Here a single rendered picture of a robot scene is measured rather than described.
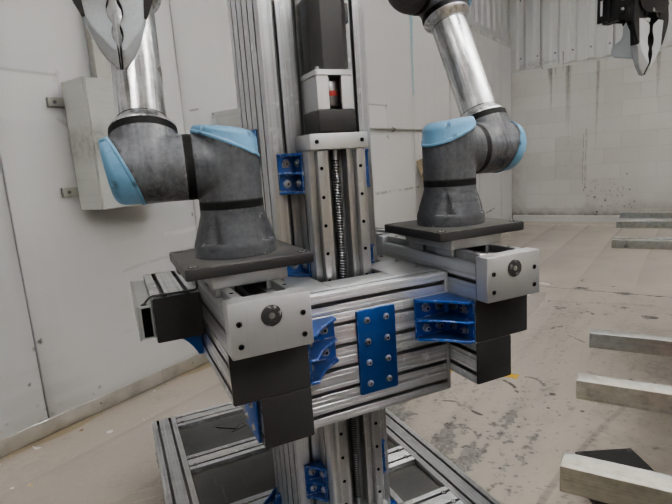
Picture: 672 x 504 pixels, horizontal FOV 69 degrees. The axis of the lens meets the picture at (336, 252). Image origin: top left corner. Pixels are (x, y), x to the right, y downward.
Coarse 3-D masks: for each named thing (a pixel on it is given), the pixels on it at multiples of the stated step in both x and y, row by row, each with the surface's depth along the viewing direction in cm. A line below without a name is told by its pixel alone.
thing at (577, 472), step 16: (560, 464) 52; (576, 464) 52; (592, 464) 52; (608, 464) 52; (560, 480) 52; (576, 480) 51; (592, 480) 51; (608, 480) 50; (624, 480) 49; (640, 480) 49; (656, 480) 49; (592, 496) 51; (608, 496) 50; (624, 496) 49; (640, 496) 48; (656, 496) 48
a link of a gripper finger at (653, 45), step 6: (654, 24) 84; (660, 24) 84; (654, 30) 84; (660, 30) 85; (648, 36) 85; (654, 36) 84; (660, 36) 85; (648, 42) 85; (654, 42) 84; (660, 42) 85; (654, 48) 85; (648, 54) 85; (654, 54) 85; (648, 66) 85
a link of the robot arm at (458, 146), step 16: (432, 128) 105; (448, 128) 104; (464, 128) 104; (480, 128) 109; (432, 144) 106; (448, 144) 104; (464, 144) 104; (480, 144) 107; (432, 160) 107; (448, 160) 105; (464, 160) 105; (480, 160) 108; (432, 176) 107; (448, 176) 105; (464, 176) 106
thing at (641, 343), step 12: (600, 336) 94; (612, 336) 93; (624, 336) 92; (636, 336) 91; (648, 336) 91; (660, 336) 91; (600, 348) 94; (612, 348) 93; (624, 348) 92; (636, 348) 91; (648, 348) 90; (660, 348) 89
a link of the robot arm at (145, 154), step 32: (160, 0) 95; (160, 64) 92; (128, 96) 84; (160, 96) 88; (128, 128) 82; (160, 128) 83; (128, 160) 80; (160, 160) 81; (128, 192) 82; (160, 192) 83
